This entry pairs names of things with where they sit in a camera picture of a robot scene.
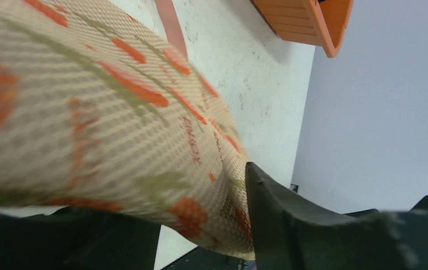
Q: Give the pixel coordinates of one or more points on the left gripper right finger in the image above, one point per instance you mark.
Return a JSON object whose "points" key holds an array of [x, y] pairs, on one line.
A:
{"points": [[291, 232]]}

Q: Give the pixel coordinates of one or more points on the floral mesh laundry bag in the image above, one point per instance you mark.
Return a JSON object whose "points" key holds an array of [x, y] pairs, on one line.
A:
{"points": [[96, 110]]}

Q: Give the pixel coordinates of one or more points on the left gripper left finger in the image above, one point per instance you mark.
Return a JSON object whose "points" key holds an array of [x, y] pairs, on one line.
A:
{"points": [[75, 238]]}

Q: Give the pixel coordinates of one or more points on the orange plastic bin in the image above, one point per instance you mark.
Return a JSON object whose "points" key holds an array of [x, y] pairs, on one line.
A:
{"points": [[313, 22]]}

